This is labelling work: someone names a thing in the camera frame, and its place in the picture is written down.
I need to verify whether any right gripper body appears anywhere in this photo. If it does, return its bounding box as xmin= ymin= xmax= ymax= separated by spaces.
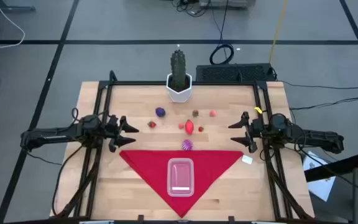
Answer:
xmin=247 ymin=119 xmax=264 ymax=154

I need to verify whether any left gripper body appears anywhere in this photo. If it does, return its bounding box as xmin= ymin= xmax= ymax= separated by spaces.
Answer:
xmin=104 ymin=114 xmax=122 ymax=153

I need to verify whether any large red oval fruit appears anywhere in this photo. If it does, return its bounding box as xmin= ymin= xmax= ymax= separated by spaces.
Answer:
xmin=184 ymin=119 xmax=195 ymax=136

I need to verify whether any purple white striped toy fruit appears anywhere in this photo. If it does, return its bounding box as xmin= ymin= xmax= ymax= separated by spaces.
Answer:
xmin=181 ymin=139 xmax=194 ymax=152

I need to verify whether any clear plastic tupperware container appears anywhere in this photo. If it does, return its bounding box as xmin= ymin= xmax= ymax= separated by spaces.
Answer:
xmin=167 ymin=157 xmax=195 ymax=198

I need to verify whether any red cloth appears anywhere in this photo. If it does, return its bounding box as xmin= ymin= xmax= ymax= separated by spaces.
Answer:
xmin=119 ymin=149 xmax=244 ymax=218

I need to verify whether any black perforated computer case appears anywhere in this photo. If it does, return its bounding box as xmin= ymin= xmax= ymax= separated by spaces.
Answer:
xmin=196 ymin=63 xmax=276 ymax=82

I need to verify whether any white hexagonal plant pot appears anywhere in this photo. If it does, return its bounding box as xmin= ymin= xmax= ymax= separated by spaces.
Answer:
xmin=165 ymin=73 xmax=193 ymax=103

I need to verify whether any green cactus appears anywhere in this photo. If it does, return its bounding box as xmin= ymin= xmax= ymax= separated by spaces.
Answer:
xmin=170 ymin=49 xmax=188 ymax=91

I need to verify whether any white paper sheet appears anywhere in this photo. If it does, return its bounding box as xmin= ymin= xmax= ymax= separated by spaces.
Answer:
xmin=303 ymin=151 xmax=337 ymax=202

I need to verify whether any black bar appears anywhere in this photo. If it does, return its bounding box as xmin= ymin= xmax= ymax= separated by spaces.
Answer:
xmin=305 ymin=152 xmax=358 ymax=183

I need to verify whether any grey equipment box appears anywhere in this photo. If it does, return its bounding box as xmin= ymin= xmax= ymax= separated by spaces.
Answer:
xmin=199 ymin=0 xmax=256 ymax=9

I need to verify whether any grey furniture base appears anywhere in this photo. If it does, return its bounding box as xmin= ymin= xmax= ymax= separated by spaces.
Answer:
xmin=0 ymin=0 xmax=37 ymax=15

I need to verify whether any black metal frame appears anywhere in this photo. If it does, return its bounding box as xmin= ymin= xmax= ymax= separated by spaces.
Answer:
xmin=51 ymin=70 xmax=315 ymax=224

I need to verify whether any coiled black cable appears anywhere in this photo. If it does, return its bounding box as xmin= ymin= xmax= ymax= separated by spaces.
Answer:
xmin=209 ymin=0 xmax=235 ymax=65

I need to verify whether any yellow cable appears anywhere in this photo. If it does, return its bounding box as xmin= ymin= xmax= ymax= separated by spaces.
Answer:
xmin=268 ymin=0 xmax=289 ymax=64

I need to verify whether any white cable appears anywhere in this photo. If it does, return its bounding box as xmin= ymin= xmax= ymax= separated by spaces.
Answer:
xmin=0 ymin=0 xmax=26 ymax=49

